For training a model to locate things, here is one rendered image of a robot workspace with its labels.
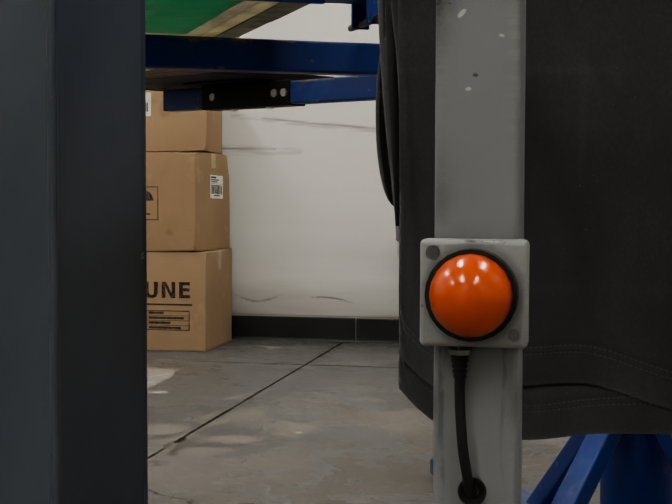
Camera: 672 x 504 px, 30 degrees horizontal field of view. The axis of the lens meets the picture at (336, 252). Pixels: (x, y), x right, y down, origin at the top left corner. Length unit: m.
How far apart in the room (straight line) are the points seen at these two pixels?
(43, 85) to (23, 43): 0.04
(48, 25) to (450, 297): 0.58
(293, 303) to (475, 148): 5.12
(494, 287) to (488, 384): 0.06
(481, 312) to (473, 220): 0.06
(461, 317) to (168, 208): 4.80
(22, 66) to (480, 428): 0.59
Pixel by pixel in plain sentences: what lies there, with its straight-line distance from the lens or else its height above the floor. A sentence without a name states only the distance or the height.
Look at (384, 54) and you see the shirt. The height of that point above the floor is 0.79.
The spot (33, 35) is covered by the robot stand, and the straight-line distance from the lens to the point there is 1.06.
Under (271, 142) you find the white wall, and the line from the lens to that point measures 5.70.
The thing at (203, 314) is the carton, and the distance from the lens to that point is 5.32.
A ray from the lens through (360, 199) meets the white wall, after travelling 5.61.
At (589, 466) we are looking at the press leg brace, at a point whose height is 0.25.
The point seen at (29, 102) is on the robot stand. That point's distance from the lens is 1.06.
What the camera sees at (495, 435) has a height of 0.58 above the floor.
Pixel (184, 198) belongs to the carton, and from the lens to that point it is 5.31.
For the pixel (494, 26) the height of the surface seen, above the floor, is 0.77.
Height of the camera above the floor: 0.70
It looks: 3 degrees down
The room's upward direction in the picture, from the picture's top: straight up
